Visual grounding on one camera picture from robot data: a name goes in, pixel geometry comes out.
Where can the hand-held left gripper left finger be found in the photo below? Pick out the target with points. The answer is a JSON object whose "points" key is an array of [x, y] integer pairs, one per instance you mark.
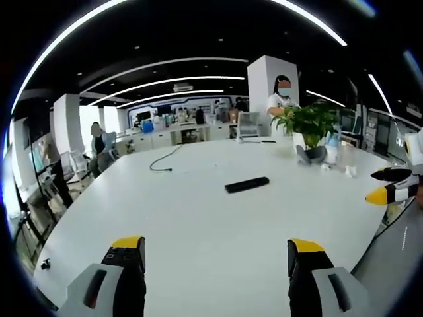
{"points": [[109, 284]]}

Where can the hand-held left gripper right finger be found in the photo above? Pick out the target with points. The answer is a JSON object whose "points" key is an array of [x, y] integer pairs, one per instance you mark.
{"points": [[317, 280]]}

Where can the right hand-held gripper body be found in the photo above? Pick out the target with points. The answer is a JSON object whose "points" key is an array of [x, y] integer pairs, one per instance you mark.
{"points": [[414, 148]]}

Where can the black remote control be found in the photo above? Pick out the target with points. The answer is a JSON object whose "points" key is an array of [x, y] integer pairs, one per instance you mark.
{"points": [[247, 184]]}

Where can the small white object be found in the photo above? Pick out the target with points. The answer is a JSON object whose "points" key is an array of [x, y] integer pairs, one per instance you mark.
{"points": [[351, 171]]}

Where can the blue white bottle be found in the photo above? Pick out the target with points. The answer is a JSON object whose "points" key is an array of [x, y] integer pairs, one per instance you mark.
{"points": [[332, 148]]}

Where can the small black clip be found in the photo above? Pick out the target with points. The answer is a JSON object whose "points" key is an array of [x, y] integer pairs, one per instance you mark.
{"points": [[45, 263]]}

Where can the green potted plant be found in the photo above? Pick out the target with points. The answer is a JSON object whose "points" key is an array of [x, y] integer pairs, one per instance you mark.
{"points": [[309, 132]]}

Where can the white office chair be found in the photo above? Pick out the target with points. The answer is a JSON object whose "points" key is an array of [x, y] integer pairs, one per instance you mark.
{"points": [[77, 163]]}

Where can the black flat device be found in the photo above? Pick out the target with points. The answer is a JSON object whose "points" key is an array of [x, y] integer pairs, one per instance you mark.
{"points": [[268, 141]]}

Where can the white square pillar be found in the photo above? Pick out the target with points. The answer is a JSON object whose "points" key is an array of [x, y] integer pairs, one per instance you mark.
{"points": [[272, 95], [66, 125]]}

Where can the white cabinet row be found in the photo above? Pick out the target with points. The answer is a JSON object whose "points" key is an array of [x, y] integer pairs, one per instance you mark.
{"points": [[185, 133]]}

